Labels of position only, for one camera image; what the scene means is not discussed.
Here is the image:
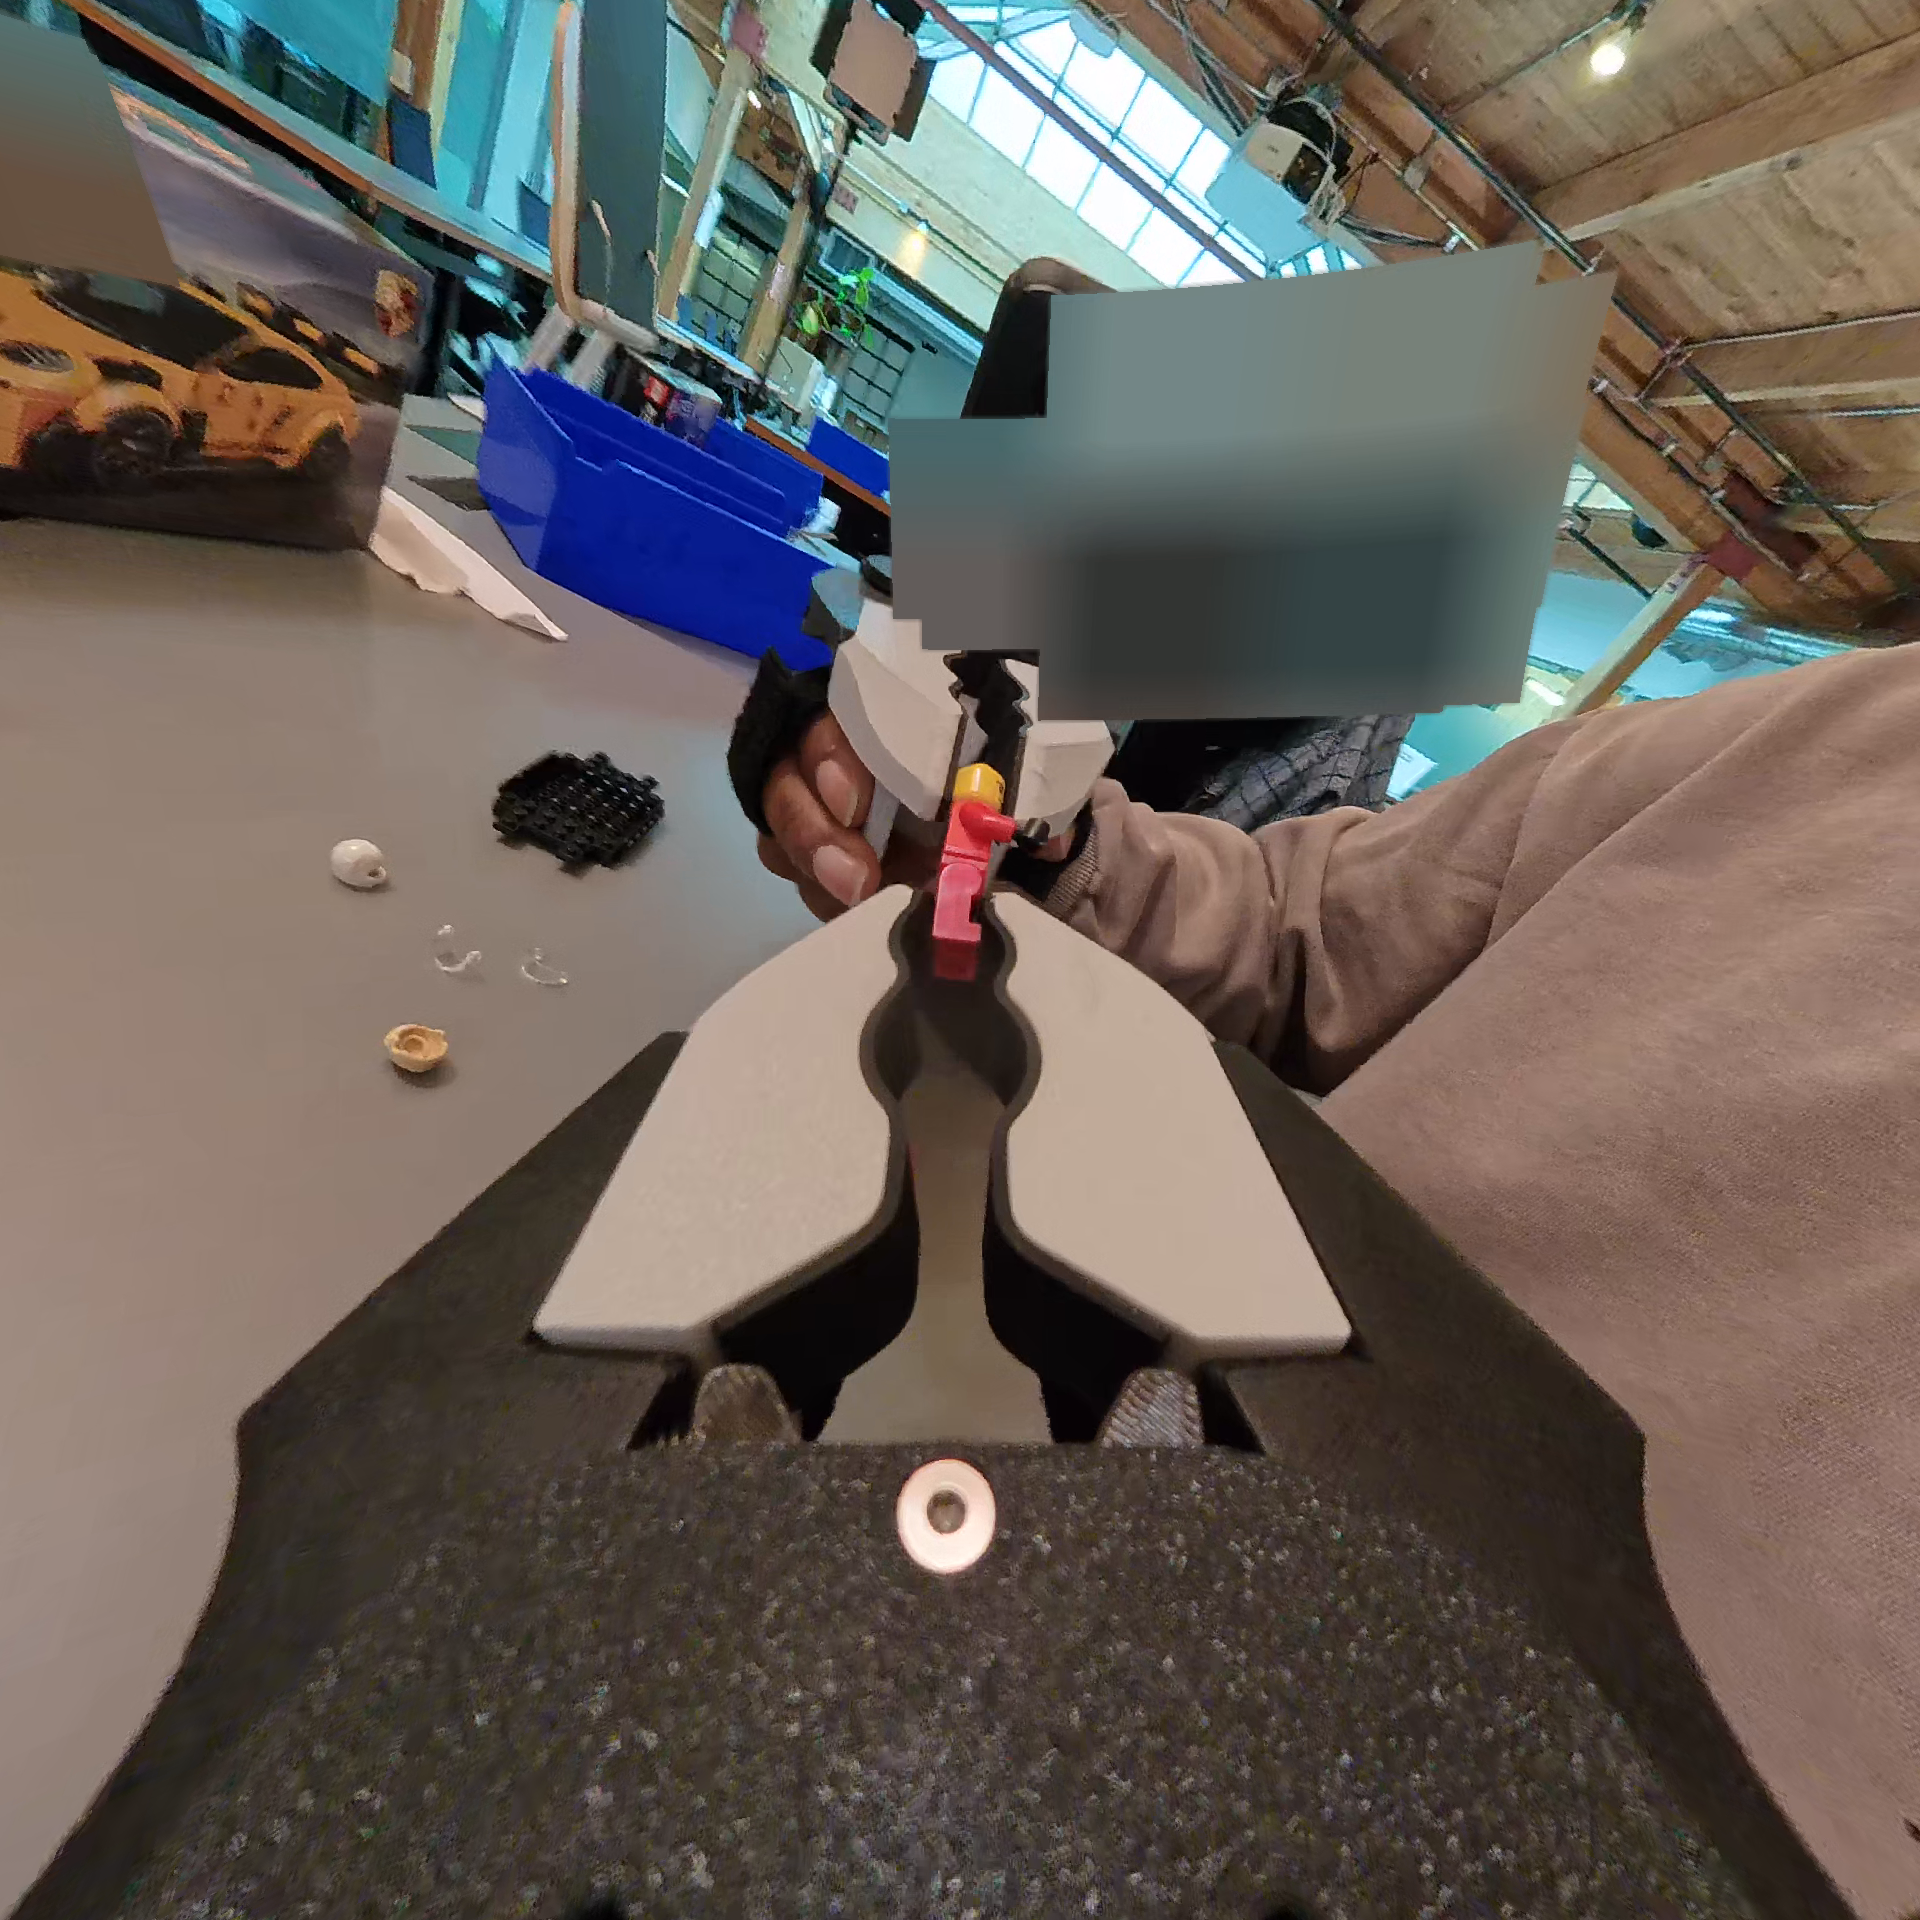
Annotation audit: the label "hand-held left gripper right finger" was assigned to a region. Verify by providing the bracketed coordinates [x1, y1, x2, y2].
[984, 892, 1356, 1432]

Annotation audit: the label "red toy figure legs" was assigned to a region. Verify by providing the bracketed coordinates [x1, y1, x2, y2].
[928, 861, 992, 981]

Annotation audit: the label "grey desk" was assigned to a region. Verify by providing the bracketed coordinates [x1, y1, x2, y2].
[0, 393, 1322, 1920]

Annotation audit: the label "red toy figure torso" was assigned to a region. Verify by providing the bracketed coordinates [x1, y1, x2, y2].
[944, 800, 1048, 876]

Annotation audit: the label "blue plastic crate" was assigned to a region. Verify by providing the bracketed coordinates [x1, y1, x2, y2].
[705, 412, 897, 518]
[481, 358, 842, 665]

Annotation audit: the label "black standing board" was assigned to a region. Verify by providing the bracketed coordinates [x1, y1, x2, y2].
[552, 0, 669, 337]

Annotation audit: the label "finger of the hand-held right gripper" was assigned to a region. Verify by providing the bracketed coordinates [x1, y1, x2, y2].
[829, 630, 972, 824]
[1020, 717, 1115, 838]

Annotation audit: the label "black studded toy plate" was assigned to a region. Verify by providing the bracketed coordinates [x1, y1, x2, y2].
[489, 749, 667, 876]

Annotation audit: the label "person's right forearm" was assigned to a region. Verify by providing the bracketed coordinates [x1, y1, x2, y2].
[1043, 645, 1920, 1097]

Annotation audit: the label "person's right hand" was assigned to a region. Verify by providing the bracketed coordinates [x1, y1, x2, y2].
[757, 701, 906, 923]

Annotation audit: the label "black toy car box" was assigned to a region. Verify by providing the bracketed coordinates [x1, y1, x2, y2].
[0, 75, 441, 552]

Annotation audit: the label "hanging light panel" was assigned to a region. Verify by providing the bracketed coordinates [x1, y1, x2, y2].
[809, 0, 936, 143]

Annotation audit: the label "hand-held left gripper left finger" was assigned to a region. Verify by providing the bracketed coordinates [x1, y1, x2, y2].
[533, 884, 922, 1432]

